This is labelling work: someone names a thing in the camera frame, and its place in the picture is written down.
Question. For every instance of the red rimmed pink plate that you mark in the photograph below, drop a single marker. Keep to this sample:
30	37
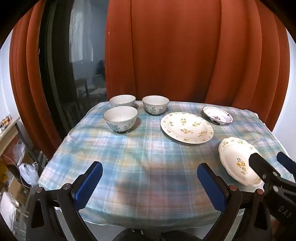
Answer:
216	113

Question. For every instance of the orange plastic bag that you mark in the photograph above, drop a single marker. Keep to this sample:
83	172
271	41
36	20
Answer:
10	142

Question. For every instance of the cardboard box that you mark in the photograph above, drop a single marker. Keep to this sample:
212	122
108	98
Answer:
17	191

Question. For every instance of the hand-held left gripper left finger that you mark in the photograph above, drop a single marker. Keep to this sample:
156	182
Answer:
89	185

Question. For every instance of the large yellow floral plate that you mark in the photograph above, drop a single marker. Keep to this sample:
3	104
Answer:
187	127

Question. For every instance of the plaid tablecloth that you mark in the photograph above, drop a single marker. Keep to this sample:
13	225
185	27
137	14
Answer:
143	162

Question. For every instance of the floral bowl with base label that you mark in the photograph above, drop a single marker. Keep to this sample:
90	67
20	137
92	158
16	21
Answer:
120	115

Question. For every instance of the wooden shelf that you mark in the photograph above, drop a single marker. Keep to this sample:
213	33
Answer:
10	133

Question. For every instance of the orange curtain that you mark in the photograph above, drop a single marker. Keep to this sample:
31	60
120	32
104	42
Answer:
25	69
173	46

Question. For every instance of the row of small bottles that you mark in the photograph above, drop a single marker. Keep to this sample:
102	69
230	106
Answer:
5	120

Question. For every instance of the large white bag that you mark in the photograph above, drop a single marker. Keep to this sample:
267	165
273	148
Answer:
8	208

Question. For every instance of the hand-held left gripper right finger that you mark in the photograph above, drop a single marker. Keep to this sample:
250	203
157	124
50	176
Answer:
211	187

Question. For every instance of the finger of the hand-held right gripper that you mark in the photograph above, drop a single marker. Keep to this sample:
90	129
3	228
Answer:
259	163
286	163

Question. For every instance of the scalloped yellow flower plate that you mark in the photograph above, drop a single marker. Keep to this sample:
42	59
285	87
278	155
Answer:
233	157

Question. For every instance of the dark glass window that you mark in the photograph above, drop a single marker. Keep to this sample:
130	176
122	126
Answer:
60	69

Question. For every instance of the white blue floral bowl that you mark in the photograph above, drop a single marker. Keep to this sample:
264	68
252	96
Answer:
122	99
155	103

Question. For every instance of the yellow packet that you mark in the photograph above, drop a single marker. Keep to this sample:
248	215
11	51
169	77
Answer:
4	172

